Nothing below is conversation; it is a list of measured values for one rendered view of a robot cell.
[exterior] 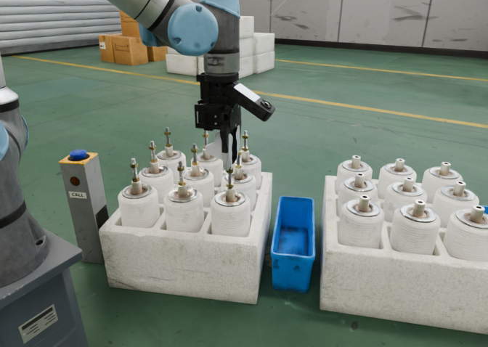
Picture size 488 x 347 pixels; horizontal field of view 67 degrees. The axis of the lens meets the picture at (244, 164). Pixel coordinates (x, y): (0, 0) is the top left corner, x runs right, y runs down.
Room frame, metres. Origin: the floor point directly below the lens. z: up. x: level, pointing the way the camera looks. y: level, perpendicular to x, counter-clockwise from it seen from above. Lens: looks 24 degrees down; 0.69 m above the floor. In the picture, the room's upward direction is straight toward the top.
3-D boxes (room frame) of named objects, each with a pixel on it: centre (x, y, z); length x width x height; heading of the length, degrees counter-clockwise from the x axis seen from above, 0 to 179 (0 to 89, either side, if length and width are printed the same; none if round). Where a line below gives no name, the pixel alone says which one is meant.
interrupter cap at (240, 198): (0.77, 0.03, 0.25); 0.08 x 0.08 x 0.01
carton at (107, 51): (4.66, 1.56, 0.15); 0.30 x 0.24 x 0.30; 145
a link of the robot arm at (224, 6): (0.77, 0.05, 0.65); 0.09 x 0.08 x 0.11; 113
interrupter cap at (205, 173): (0.91, 0.13, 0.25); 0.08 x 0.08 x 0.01
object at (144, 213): (0.81, 0.27, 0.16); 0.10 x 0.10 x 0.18
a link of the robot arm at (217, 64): (0.77, 0.05, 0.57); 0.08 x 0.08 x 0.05
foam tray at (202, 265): (0.91, 0.13, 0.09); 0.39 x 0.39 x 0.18; 81
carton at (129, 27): (4.57, 1.24, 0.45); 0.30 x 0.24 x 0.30; 58
